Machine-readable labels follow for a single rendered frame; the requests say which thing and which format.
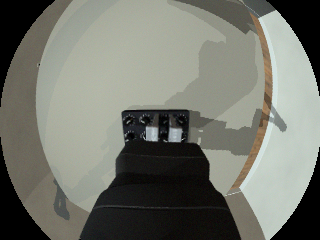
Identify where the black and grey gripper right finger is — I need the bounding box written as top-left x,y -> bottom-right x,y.
166,114 -> 183,143

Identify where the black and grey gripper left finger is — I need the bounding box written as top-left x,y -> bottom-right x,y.
146,114 -> 161,142

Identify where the black knob box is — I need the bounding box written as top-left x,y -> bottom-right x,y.
121,109 -> 190,145

